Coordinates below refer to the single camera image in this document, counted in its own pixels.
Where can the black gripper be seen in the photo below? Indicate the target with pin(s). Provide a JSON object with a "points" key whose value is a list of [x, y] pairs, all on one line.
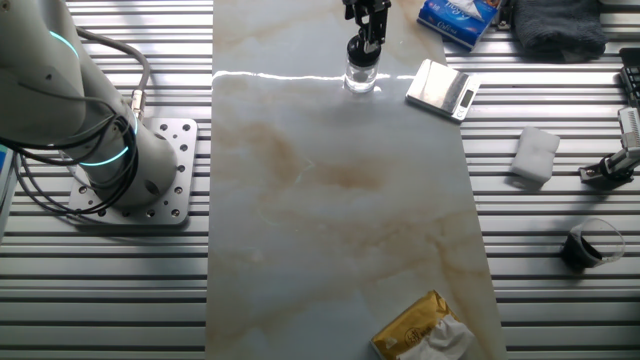
{"points": [[367, 6]]}

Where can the black lid with white applicator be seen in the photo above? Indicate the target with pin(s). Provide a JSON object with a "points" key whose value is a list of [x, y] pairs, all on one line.
{"points": [[362, 55]]}

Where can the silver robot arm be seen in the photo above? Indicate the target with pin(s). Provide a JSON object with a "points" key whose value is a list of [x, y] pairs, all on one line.
{"points": [[50, 90]]}

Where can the clear glass jar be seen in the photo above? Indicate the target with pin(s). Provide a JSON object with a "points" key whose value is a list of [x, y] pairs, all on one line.
{"points": [[361, 80]]}

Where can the blue tissue pack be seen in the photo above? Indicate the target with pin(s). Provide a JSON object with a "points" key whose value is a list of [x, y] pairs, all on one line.
{"points": [[450, 22]]}

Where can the silver digital pocket scale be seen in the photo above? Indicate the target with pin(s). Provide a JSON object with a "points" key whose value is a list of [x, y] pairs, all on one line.
{"points": [[440, 87]]}

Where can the dark grey towel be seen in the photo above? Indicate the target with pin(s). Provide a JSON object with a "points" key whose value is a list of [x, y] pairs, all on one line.
{"points": [[560, 27]]}

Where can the small black object in cup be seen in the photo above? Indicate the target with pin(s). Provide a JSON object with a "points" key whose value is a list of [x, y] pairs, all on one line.
{"points": [[580, 255]]}

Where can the clear plastic cup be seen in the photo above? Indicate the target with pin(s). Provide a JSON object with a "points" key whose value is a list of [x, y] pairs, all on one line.
{"points": [[612, 250]]}

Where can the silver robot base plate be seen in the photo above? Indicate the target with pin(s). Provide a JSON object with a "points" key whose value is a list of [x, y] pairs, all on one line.
{"points": [[180, 165]]}

